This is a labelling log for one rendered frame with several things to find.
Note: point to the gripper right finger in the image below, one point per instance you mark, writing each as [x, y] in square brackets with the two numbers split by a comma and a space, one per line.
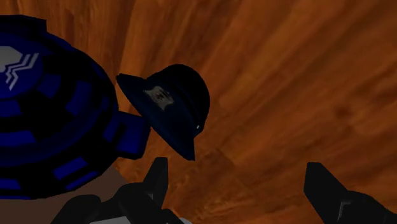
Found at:
[341, 201]

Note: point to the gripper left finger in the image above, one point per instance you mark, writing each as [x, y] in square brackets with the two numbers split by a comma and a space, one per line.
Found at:
[136, 198]

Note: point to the dark blue hat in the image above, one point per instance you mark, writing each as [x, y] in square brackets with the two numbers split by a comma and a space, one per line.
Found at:
[173, 108]

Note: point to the blue and black round toy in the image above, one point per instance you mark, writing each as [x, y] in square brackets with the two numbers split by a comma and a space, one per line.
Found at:
[55, 124]

